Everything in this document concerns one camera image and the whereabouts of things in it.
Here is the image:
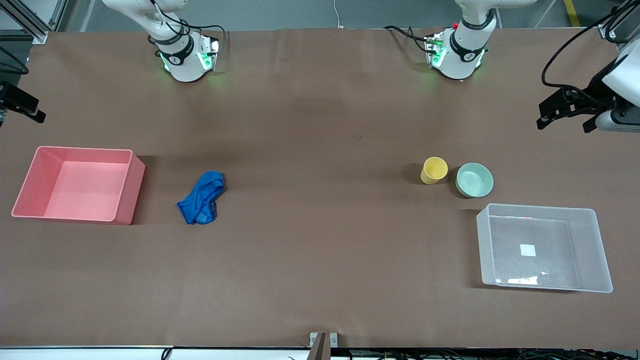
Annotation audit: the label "green plastic bowl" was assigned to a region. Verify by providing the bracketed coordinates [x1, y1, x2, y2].
[455, 162, 495, 198]

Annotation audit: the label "yellow plastic cup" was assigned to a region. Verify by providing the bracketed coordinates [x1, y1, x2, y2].
[420, 156, 449, 185]

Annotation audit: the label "blue cloth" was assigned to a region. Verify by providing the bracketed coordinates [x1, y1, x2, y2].
[177, 171, 226, 225]

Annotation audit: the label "pink plastic box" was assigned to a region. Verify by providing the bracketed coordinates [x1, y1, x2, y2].
[11, 146, 146, 226]

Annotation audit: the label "clear plastic box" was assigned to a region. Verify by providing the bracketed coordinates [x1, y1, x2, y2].
[476, 203, 614, 294]

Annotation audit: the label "brown paper table cover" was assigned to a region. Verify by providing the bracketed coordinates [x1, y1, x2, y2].
[0, 27, 640, 349]

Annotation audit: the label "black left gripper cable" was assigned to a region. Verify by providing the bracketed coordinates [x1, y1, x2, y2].
[541, 9, 623, 92]

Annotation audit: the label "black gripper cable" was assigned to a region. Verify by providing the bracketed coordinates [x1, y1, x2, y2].
[0, 46, 29, 76]
[541, 9, 623, 92]

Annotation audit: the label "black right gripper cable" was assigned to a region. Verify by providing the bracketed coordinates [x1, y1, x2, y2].
[0, 46, 29, 76]

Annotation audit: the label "aluminium frame profile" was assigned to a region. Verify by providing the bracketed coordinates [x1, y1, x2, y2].
[0, 0, 68, 45]
[597, 0, 640, 43]

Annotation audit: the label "black left arm base cables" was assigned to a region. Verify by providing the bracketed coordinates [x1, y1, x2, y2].
[384, 25, 437, 53]

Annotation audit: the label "black arm base cables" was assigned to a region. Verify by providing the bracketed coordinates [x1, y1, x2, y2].
[384, 25, 437, 53]
[149, 0, 227, 48]

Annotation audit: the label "black right arm base cables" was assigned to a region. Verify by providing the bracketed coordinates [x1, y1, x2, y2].
[149, 0, 227, 48]

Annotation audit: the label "metal table edge bracket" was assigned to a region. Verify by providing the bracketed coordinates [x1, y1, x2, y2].
[309, 332, 339, 360]

